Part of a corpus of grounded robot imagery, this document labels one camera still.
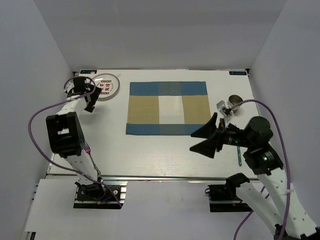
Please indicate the white plate with red print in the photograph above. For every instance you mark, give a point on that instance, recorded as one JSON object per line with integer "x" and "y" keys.
{"x": 109, "y": 85}

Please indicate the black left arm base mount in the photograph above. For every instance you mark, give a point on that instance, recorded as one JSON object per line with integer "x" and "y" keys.
{"x": 100, "y": 196}

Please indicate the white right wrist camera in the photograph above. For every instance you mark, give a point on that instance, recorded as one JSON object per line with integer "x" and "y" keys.
{"x": 225, "y": 110}

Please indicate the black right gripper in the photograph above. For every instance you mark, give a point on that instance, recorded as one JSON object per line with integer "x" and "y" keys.
{"x": 207, "y": 147}

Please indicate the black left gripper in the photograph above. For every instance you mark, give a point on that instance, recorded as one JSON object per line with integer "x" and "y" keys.
{"x": 95, "y": 92}

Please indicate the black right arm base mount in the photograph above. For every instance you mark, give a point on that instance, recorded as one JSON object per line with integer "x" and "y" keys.
{"x": 223, "y": 200}

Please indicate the knife with teal handle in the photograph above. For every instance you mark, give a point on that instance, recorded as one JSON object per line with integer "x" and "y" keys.
{"x": 239, "y": 156}

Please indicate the blue tan white cloth napkin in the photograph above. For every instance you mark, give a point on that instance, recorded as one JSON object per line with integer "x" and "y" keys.
{"x": 167, "y": 108}

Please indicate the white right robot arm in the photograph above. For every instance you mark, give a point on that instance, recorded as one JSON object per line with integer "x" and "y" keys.
{"x": 286, "y": 218}

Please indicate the fork with pink handle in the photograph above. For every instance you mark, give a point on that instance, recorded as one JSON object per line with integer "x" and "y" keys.
{"x": 88, "y": 151}

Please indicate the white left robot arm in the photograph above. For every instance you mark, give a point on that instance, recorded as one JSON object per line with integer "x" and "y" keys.
{"x": 66, "y": 137}

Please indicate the blue left corner sticker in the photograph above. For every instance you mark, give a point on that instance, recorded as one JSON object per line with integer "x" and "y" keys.
{"x": 88, "y": 71}

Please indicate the blue corner sticker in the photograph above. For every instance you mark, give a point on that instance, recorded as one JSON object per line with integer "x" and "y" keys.
{"x": 88, "y": 71}
{"x": 238, "y": 73}

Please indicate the blue right corner sticker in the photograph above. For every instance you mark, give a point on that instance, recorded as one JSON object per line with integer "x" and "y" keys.
{"x": 238, "y": 73}

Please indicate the brown metal cup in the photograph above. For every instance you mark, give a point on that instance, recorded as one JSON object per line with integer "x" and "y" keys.
{"x": 233, "y": 102}

